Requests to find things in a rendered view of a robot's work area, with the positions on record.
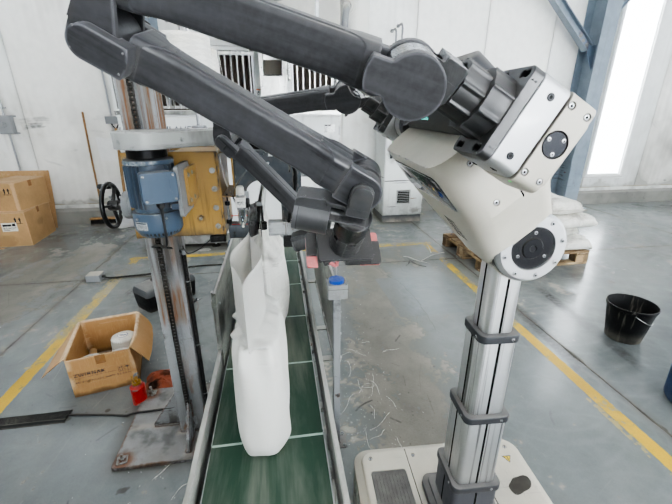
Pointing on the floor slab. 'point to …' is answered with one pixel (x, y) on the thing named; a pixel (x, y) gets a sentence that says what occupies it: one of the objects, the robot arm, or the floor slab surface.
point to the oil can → (138, 390)
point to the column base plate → (157, 434)
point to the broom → (95, 182)
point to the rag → (159, 379)
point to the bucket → (629, 317)
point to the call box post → (336, 363)
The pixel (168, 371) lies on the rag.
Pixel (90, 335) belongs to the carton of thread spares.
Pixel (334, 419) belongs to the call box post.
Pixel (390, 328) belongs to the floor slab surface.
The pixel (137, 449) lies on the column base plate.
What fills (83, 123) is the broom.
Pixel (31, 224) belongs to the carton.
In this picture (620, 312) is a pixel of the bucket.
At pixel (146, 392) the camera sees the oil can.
